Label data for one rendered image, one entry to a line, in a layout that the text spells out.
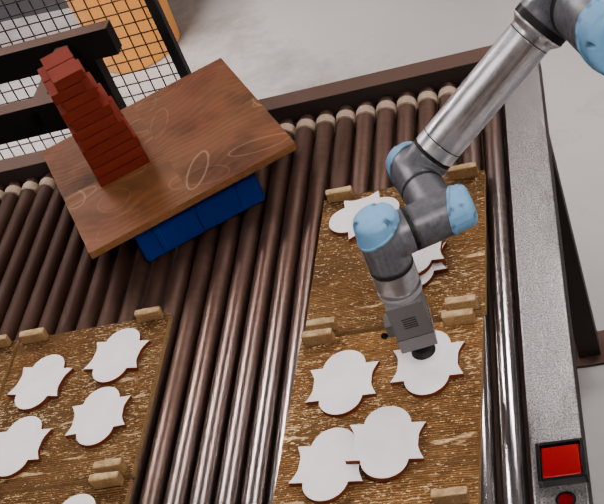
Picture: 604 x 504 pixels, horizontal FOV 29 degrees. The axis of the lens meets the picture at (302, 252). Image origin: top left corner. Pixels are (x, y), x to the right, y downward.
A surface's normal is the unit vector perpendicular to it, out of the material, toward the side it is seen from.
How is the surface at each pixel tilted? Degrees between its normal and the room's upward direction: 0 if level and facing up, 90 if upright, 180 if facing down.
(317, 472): 0
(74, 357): 0
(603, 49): 85
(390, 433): 6
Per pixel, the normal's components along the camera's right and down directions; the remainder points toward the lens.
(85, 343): -0.32, -0.72
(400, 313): 0.07, 0.63
